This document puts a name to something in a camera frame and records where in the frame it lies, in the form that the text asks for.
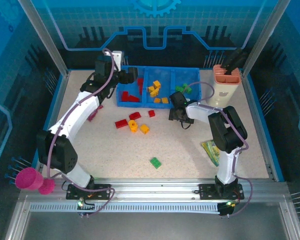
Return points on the aluminium frame post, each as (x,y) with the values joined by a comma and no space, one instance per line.
(262,37)
(45,37)

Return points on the green lego brick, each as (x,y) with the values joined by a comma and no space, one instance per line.
(178,88)
(189,91)
(185,86)
(155,162)

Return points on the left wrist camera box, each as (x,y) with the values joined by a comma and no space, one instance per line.
(117,58)

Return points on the small red lego brick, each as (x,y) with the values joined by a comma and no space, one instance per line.
(151,113)

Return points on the yellow green candy bag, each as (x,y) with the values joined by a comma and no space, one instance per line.
(211,150)

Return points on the black controller board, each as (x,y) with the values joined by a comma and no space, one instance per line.
(226,208)
(84,208)

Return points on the purple candy bag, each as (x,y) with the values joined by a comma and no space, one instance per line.
(93,114)

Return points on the long orange lego brick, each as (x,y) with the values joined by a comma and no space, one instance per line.
(155,93)

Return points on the blue three-compartment tray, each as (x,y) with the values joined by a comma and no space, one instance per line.
(165,75)

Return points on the red sloped lego brick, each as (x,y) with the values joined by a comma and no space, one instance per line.
(135,115)

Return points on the large magenta cup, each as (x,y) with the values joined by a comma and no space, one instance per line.
(28,178)

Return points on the yellow lego brick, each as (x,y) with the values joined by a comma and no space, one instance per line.
(165,100)
(151,89)
(144,128)
(156,83)

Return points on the small magenta cup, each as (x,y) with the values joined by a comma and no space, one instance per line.
(47,188)

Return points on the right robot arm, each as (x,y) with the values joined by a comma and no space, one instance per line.
(227,125)

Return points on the yellow round lego piece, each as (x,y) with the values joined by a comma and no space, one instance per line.
(133,127)

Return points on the small orange lego brick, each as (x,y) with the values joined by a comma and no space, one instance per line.
(157,100)

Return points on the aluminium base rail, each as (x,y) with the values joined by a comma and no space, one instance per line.
(152,190)

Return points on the white orange tool holder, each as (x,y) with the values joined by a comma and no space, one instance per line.
(223,92)

